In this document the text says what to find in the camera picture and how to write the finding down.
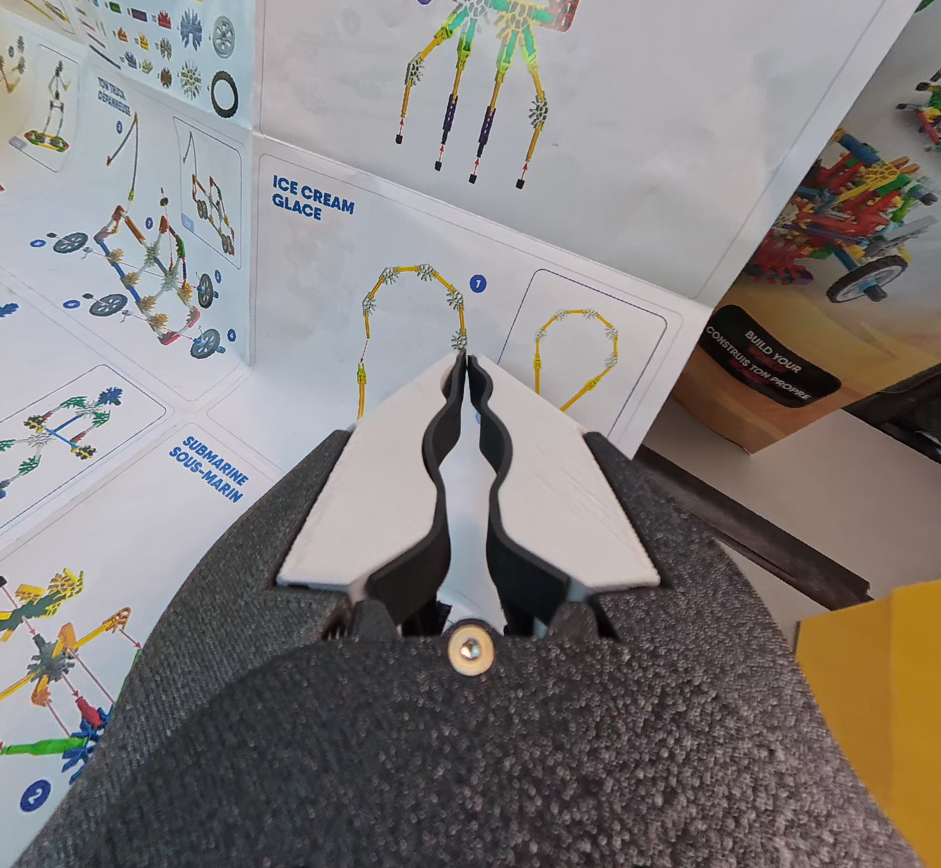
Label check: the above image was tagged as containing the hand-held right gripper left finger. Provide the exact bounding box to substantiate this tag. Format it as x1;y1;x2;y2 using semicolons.
275;354;466;593

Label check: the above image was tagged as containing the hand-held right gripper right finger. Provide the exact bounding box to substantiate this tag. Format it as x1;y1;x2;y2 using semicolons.
467;354;664;593

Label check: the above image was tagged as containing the grey desk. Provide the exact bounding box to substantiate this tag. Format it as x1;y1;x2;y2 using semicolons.
633;395;941;663

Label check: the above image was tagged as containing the toy set cardboard box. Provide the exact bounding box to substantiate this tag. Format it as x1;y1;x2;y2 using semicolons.
672;16;941;456

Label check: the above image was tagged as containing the yellow plastic bin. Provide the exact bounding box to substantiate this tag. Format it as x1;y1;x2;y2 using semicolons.
793;580;941;868

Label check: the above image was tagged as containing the printed instruction sheet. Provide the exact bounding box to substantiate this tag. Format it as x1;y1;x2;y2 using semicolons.
0;0;941;828

